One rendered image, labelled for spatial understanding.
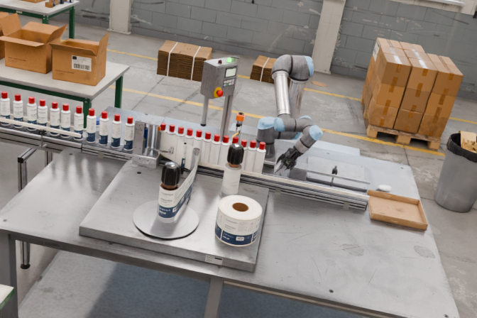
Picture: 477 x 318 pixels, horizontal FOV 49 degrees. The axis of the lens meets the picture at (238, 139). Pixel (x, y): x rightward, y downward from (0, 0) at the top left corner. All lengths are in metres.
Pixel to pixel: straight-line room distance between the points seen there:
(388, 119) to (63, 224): 4.34
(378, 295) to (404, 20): 6.12
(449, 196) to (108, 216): 3.39
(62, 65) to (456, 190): 3.49
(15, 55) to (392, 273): 3.25
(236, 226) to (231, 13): 6.12
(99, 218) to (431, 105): 4.42
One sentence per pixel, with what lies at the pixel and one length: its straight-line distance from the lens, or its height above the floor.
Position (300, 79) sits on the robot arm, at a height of 1.39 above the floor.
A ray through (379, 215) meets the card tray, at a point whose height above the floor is 0.86.
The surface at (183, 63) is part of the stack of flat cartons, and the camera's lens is 6.88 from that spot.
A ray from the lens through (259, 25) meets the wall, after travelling 8.22.
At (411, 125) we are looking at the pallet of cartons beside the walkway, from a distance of 6.24.
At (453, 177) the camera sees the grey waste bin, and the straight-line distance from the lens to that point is 5.06.
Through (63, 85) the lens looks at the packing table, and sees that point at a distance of 4.26.
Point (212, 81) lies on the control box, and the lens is 2.83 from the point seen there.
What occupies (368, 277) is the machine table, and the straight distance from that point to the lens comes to 2.56.
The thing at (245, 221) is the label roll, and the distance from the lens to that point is 2.37.
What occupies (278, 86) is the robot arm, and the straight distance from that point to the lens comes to 2.98.
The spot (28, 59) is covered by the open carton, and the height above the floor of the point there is 0.87.
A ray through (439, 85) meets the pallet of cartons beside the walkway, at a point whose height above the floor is 0.74.
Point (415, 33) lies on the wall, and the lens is 8.26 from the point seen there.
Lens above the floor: 2.33
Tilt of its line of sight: 25 degrees down
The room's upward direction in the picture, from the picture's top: 10 degrees clockwise
